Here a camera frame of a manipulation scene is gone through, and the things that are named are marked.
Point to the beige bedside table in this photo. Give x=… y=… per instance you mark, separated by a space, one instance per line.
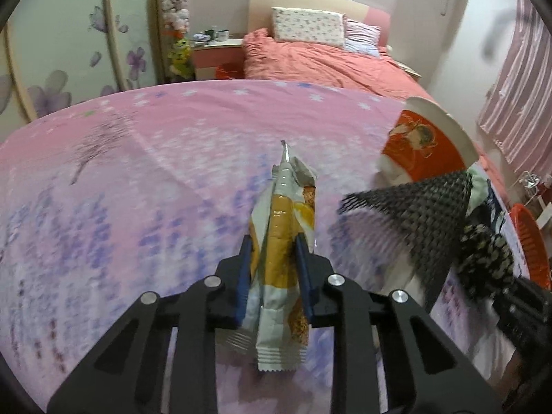
x=407 y=69

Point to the pink striped curtain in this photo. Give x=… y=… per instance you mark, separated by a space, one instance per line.
x=522 y=95

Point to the red paper noodle bowl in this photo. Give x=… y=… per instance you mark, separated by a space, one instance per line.
x=414 y=151

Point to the pink striped pillow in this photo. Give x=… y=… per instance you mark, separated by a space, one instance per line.
x=362 y=36

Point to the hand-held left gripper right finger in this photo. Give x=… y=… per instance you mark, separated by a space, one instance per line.
x=302 y=276

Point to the black floral patterned packet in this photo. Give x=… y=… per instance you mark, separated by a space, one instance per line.
x=487 y=258

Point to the green yellow plush toy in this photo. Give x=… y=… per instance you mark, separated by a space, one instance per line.
x=180 y=58

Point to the yellow white snack wrapper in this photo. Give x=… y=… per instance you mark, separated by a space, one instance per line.
x=280 y=233

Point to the orange waste bin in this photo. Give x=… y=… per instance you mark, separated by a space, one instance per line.
x=228 y=71

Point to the dark green mug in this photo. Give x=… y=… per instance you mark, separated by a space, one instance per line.
x=209 y=34

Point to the orange plastic basket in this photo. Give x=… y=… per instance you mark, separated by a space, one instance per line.
x=532 y=246

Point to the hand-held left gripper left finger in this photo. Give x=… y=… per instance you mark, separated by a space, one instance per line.
x=245 y=276

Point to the white mug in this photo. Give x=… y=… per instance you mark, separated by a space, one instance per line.
x=222 y=35

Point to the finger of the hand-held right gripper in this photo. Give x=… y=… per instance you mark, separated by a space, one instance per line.
x=522 y=310

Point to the white floral pillow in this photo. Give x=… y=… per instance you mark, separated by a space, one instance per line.
x=306 y=26

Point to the floral wardrobe doors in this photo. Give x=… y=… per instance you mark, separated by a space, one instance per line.
x=64 y=30

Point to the black mesh basket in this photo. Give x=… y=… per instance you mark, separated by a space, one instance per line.
x=422 y=220

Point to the pink lavender printed bedsheet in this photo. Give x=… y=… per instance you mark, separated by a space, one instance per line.
x=129 y=181

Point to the pink white nightstand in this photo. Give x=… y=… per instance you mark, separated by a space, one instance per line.
x=215 y=54

